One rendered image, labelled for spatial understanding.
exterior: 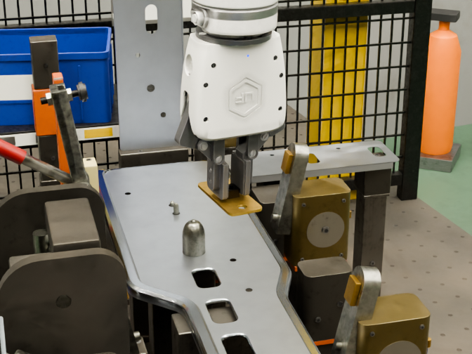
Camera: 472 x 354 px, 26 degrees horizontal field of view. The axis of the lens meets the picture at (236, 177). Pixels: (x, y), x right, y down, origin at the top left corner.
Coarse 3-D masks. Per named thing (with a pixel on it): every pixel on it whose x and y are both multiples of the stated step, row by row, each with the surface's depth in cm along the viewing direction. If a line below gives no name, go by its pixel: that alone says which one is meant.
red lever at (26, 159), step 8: (0, 144) 143; (8, 144) 144; (0, 152) 143; (8, 152) 143; (16, 152) 144; (24, 152) 144; (16, 160) 144; (24, 160) 145; (32, 160) 145; (40, 160) 146; (32, 168) 145; (40, 168) 146; (48, 168) 146; (56, 168) 147; (48, 176) 147; (56, 176) 147; (64, 176) 147
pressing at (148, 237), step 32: (128, 192) 162; (160, 192) 162; (192, 192) 162; (128, 224) 151; (160, 224) 151; (224, 224) 151; (256, 224) 152; (128, 256) 142; (160, 256) 142; (224, 256) 142; (256, 256) 142; (128, 288) 135; (160, 288) 134; (192, 288) 134; (224, 288) 134; (256, 288) 134; (288, 288) 135; (192, 320) 127; (256, 320) 127; (288, 320) 127; (224, 352) 121; (256, 352) 121; (288, 352) 121
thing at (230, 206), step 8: (200, 184) 109; (232, 184) 107; (208, 192) 107; (232, 192) 106; (216, 200) 106; (224, 200) 106; (232, 200) 106; (240, 200) 106; (248, 200) 106; (224, 208) 104; (232, 208) 104; (248, 208) 104; (256, 208) 104
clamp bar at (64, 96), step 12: (60, 84) 143; (84, 84) 143; (48, 96) 142; (60, 96) 141; (72, 96) 143; (84, 96) 142; (60, 108) 142; (60, 120) 142; (72, 120) 143; (60, 132) 143; (72, 132) 144; (72, 144) 144; (72, 156) 145; (72, 168) 146; (84, 168) 146; (72, 180) 147; (84, 180) 147
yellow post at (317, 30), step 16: (320, 0) 212; (352, 0) 211; (368, 0) 212; (320, 32) 214; (336, 32) 213; (352, 32) 214; (352, 48) 215; (336, 64) 216; (352, 64) 217; (336, 80) 217; (352, 80) 218; (336, 96) 219; (352, 96) 220; (336, 112) 220; (352, 112) 221; (336, 128) 222; (320, 144) 223; (320, 176) 226; (336, 176) 227; (352, 192) 229
